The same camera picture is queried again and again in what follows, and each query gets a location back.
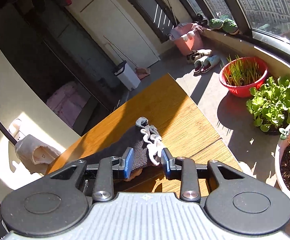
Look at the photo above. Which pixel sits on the leafy green potted plant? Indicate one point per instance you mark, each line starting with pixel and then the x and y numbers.
pixel 270 105

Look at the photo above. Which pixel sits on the dark grey knit pants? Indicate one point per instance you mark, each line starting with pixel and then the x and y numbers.
pixel 143 138

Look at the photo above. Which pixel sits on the blue red slippers pair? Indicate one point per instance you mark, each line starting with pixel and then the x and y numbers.
pixel 205 64

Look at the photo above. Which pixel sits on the beige slippers on floor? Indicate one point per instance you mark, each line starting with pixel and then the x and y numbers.
pixel 197 54

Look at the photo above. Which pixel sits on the red basin with grass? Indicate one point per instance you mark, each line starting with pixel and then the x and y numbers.
pixel 242 73

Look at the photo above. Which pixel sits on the white trash bin black lid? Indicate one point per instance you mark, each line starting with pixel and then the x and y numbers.
pixel 126 75

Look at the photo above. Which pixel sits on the pink bedding in room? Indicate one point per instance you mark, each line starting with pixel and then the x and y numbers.
pixel 68 101

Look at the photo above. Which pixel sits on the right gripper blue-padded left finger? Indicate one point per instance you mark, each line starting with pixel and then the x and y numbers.
pixel 110 169

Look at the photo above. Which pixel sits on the pink dustpan with broom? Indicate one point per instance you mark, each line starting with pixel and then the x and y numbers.
pixel 140 72

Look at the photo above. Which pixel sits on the pink plastic bucket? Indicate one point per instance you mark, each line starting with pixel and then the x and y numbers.
pixel 186 37

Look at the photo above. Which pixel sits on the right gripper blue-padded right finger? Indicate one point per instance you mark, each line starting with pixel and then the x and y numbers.
pixel 182 169

